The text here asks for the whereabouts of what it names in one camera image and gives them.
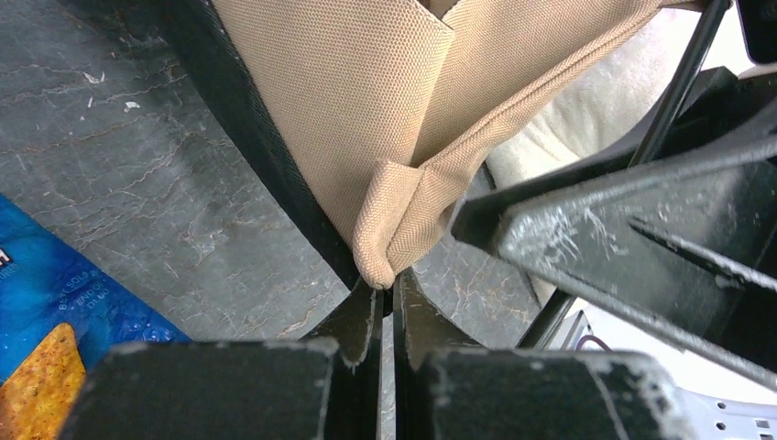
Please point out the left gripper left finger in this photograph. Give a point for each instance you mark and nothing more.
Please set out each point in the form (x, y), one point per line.
(325, 385)

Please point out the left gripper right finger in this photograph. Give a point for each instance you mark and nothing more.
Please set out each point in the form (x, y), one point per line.
(450, 387)

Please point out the tan pet tent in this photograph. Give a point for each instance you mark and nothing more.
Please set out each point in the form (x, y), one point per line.
(367, 120)

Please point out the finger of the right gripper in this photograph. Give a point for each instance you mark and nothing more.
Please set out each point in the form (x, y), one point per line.
(683, 247)

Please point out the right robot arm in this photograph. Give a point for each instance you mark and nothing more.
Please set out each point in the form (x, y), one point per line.
(722, 403)

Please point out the white fluffy pet cushion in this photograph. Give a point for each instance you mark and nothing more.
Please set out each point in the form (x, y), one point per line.
(600, 106)

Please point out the blue Doritos chip bag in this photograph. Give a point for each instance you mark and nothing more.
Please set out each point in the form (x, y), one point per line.
(60, 314)

